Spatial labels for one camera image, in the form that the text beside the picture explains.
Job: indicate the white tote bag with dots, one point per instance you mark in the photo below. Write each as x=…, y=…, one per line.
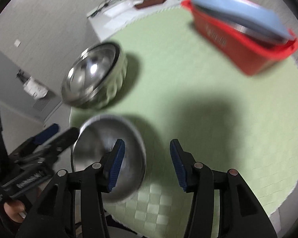
x=32, y=86

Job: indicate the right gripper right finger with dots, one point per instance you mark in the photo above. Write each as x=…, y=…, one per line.
x=241, y=214

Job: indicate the large steel bowl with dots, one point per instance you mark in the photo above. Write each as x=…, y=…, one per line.
x=96, y=76

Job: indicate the red plastic basin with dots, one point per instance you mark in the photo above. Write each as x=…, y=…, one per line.
x=249, y=56

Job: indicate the green checkered tablecloth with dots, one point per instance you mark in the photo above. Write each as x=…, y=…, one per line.
x=179, y=86

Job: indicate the white light switch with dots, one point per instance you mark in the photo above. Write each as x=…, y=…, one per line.
x=17, y=43

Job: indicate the blue plate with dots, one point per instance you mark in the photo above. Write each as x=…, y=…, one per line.
x=247, y=10

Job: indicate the person's left hand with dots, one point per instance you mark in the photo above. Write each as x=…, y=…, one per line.
x=14, y=210

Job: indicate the white counter cabinet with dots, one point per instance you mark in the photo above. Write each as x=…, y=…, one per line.
x=114, y=18

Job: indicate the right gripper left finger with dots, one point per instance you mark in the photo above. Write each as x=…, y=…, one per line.
x=53, y=214

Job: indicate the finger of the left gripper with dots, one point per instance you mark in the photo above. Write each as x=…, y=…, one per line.
x=61, y=143
x=45, y=135

